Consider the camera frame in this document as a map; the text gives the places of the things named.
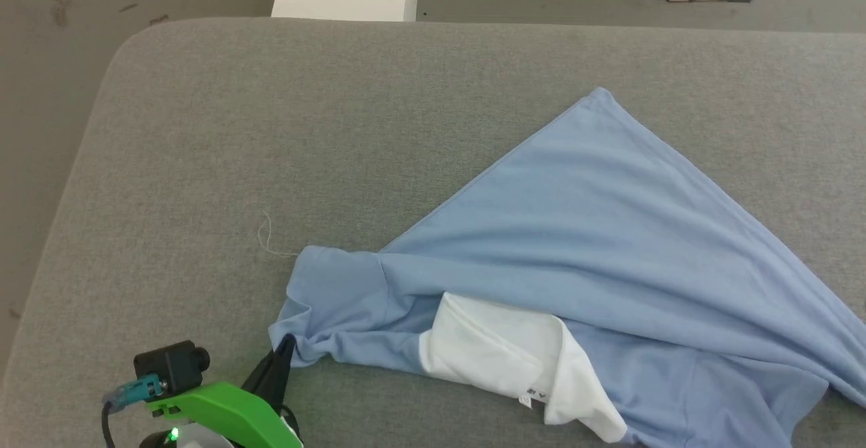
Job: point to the loose white thread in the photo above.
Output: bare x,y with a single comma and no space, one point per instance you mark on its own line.
265,238

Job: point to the grey fabric sofa cushion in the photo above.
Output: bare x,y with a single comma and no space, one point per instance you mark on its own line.
270,130

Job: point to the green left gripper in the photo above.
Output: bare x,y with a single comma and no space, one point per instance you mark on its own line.
230,411

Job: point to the light blue white-collared shirt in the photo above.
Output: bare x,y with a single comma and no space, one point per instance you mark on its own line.
595,231

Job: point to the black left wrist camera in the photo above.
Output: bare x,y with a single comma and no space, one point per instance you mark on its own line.
172,363

